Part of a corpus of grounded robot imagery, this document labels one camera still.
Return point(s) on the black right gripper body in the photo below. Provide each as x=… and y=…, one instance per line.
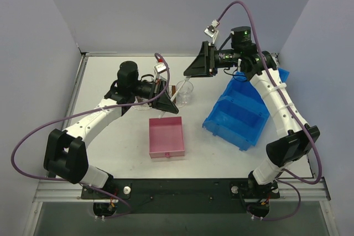
x=207, y=58

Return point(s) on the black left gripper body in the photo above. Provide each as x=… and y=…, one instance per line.
x=160, y=91

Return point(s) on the white toothbrush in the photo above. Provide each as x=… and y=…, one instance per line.
x=174, y=96

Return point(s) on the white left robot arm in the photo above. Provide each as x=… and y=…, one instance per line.
x=66, y=155

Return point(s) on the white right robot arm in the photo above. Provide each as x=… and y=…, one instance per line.
x=295, y=136

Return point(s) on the clear textured glass tray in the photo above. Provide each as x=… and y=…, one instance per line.
x=143, y=106

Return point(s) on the pink plastic drawer box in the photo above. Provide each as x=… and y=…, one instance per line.
x=166, y=137

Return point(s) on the blue plastic bin organizer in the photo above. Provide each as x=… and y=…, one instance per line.
x=239, y=115

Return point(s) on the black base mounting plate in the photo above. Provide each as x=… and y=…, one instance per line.
x=190, y=196

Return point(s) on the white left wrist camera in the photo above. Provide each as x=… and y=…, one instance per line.
x=160, y=69

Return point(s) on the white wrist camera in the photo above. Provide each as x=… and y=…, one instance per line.
x=212, y=31
x=160, y=69

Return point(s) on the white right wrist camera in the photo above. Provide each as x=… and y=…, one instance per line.
x=212, y=31

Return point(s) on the aluminium frame rail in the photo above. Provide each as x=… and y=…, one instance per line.
x=289, y=189

